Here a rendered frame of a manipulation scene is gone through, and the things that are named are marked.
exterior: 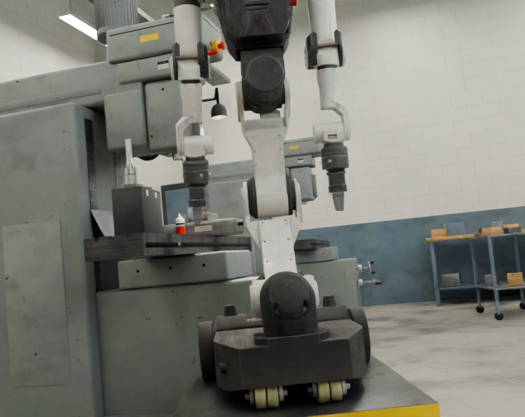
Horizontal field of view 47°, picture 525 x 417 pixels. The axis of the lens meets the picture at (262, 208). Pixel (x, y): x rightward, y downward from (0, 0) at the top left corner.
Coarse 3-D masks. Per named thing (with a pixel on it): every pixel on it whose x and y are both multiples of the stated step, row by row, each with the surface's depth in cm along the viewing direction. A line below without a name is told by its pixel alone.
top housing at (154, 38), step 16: (112, 32) 273; (128, 32) 271; (144, 32) 268; (160, 32) 266; (208, 32) 267; (112, 48) 273; (128, 48) 270; (144, 48) 268; (160, 48) 266; (208, 48) 267; (112, 64) 274
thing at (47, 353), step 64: (0, 128) 275; (64, 128) 266; (0, 192) 273; (64, 192) 264; (0, 256) 271; (64, 256) 262; (0, 320) 270; (64, 320) 260; (0, 384) 268; (64, 384) 258
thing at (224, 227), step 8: (184, 216) 280; (192, 224) 279; (208, 224) 278; (216, 224) 277; (224, 224) 276; (232, 224) 274; (168, 232) 282; (192, 232) 279; (200, 232) 278; (208, 232) 277; (216, 232) 276; (224, 232) 275; (232, 232) 274; (240, 232) 284
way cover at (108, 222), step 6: (90, 210) 268; (96, 210) 273; (102, 210) 278; (96, 216) 269; (102, 216) 274; (108, 216) 280; (102, 222) 271; (108, 222) 276; (102, 228) 267; (108, 228) 273; (108, 234) 269
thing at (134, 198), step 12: (120, 192) 229; (132, 192) 228; (144, 192) 231; (156, 192) 245; (120, 204) 229; (132, 204) 228; (144, 204) 230; (156, 204) 243; (120, 216) 229; (132, 216) 228; (144, 216) 228; (156, 216) 241; (120, 228) 228; (132, 228) 228; (144, 228) 227; (156, 228) 240
